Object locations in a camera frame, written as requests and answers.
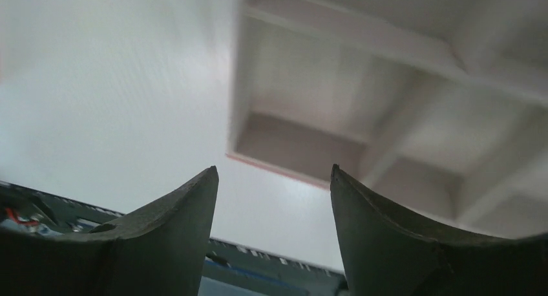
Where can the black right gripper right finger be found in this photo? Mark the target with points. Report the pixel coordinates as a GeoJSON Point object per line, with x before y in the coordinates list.
{"type": "Point", "coordinates": [388, 249]}

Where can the pink jewelry drawer tray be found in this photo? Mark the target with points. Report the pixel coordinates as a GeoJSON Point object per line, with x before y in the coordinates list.
{"type": "Point", "coordinates": [439, 105]}

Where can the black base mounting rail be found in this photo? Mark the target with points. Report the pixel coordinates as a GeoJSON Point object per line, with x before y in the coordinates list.
{"type": "Point", "coordinates": [228, 269]}

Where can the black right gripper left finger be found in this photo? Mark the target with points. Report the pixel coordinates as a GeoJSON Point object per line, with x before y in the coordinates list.
{"type": "Point", "coordinates": [158, 249]}

